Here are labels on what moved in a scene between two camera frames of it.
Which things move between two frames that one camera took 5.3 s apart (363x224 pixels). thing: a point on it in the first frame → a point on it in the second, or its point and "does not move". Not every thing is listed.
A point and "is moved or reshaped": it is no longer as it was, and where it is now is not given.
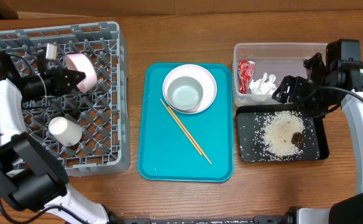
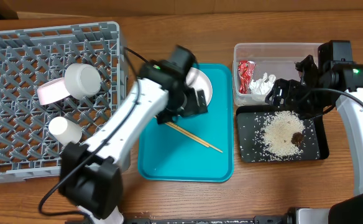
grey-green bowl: x=184 y=93 is moved or reshaped
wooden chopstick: x=181 y=127 → x=186 y=135
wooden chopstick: x=192 y=138 → x=195 y=137
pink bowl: x=83 y=63 is moved or reshaped
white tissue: x=265 y=86 does not move
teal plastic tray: x=165 y=152 does not move
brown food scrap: x=296 y=138 does not move
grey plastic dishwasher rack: x=87 y=132 does not move
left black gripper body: x=41 y=86 → x=182 y=100
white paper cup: x=64 y=131 does not move
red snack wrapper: x=246 y=69 does not move
